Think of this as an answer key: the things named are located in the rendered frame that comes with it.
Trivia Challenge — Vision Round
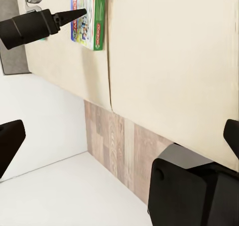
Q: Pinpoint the board game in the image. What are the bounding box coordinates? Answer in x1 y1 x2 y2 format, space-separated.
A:
71 0 105 51

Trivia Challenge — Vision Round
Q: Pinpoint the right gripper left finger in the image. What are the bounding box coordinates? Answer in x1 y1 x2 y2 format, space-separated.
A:
0 119 26 178

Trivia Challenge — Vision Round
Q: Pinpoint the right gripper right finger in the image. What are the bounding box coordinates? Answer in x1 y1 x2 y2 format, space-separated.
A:
223 119 239 159

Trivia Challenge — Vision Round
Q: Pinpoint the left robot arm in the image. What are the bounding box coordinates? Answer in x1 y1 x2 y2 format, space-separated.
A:
0 0 86 50

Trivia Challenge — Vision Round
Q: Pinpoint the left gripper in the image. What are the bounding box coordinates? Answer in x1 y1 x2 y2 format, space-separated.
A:
12 8 86 44

